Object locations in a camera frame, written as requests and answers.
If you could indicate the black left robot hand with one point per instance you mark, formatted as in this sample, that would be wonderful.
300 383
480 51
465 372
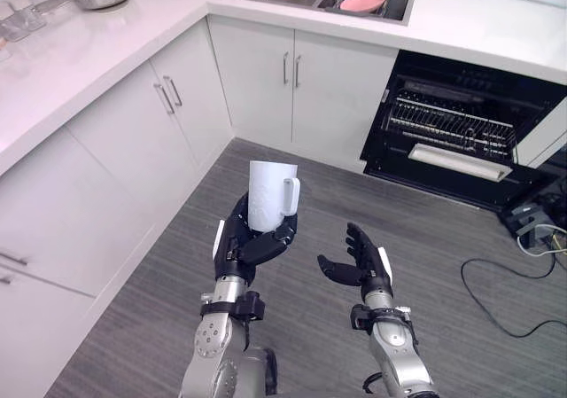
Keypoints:
248 247

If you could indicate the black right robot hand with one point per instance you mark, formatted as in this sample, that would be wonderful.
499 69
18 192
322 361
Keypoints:
361 256

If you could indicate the white ceramic mug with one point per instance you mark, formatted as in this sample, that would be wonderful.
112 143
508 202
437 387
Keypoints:
268 198

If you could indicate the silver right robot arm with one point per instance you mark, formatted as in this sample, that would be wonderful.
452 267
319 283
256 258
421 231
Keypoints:
394 345

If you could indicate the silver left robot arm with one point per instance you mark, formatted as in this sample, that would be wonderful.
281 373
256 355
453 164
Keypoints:
221 331

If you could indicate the white cabinet door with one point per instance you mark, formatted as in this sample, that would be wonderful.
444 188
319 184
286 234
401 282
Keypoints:
257 74
325 101
128 136
195 83

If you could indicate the black built-in dishwasher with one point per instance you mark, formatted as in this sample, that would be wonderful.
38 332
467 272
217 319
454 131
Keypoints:
456 127

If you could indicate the black power box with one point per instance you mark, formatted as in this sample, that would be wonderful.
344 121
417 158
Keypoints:
527 218

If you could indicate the white cabinet drawer front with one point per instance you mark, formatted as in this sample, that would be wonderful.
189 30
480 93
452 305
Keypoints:
57 220

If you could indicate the pink bowl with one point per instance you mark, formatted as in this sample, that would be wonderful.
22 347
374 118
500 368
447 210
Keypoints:
362 1

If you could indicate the clear glass container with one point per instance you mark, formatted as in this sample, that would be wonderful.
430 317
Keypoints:
20 21

